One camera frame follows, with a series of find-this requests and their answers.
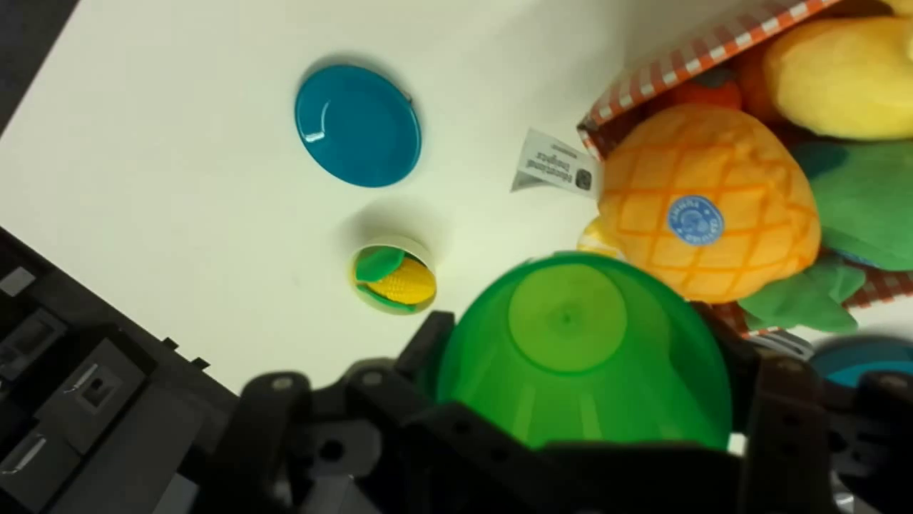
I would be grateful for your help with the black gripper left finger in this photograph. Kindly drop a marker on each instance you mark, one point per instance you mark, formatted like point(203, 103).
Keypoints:
point(316, 446)

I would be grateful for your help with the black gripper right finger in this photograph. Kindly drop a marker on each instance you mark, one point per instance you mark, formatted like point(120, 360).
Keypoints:
point(818, 446)

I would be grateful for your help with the green plastic cup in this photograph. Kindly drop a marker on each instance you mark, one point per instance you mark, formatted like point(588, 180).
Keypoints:
point(495, 381)

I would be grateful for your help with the brown box red checkered lining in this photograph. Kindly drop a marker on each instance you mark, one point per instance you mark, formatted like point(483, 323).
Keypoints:
point(645, 82)

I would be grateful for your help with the small yellow green toy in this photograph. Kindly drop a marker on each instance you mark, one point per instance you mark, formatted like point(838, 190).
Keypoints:
point(394, 281)

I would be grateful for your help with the pineapple plush toy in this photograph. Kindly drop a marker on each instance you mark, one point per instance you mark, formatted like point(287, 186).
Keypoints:
point(702, 239)

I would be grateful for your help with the green plush toy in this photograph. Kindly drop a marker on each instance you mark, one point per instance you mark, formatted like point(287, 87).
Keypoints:
point(866, 204)

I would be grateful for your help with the teal round plate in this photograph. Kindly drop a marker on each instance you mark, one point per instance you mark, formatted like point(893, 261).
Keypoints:
point(357, 124)

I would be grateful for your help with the yellow plush toy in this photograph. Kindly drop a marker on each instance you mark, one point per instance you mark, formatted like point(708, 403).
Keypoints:
point(846, 76)

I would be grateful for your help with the red tomato plush toy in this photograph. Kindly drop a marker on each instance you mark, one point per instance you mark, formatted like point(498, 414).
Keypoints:
point(708, 90)

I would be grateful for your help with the black gray equipment frame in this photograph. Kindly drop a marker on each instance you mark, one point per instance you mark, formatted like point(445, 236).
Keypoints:
point(86, 409)

